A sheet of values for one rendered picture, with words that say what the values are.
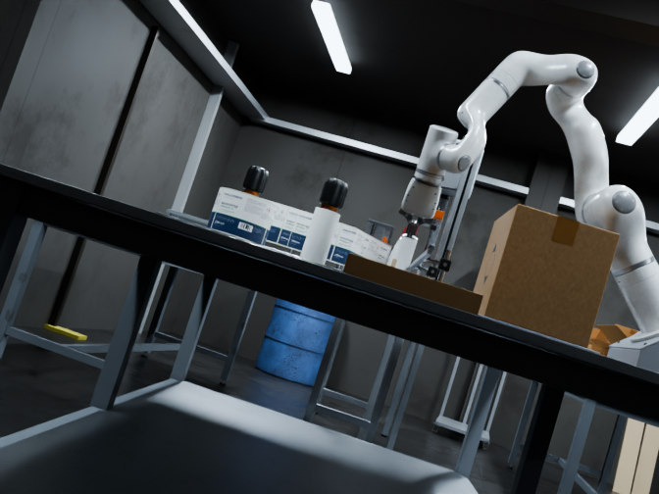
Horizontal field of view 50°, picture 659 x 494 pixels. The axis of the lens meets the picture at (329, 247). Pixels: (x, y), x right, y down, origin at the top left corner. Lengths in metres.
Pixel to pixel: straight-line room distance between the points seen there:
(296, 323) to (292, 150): 1.95
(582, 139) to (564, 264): 0.58
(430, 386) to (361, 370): 0.69
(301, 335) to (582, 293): 4.93
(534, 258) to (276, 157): 5.95
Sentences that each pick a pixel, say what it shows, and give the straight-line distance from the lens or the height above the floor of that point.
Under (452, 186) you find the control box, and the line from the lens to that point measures 2.55.
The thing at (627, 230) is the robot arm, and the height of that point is 1.21.
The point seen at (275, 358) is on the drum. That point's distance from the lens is 6.52.
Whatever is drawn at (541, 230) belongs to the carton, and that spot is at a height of 1.07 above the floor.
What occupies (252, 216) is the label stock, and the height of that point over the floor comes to 0.96.
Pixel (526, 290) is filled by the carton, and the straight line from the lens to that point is 1.66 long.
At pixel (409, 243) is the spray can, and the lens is 2.18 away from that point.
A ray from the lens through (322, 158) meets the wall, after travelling 7.36.
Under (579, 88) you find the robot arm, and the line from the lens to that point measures 2.17.
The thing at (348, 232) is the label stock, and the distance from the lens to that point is 2.59.
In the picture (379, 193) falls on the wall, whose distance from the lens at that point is 7.20.
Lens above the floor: 0.77
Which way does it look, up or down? 4 degrees up
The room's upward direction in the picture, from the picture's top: 18 degrees clockwise
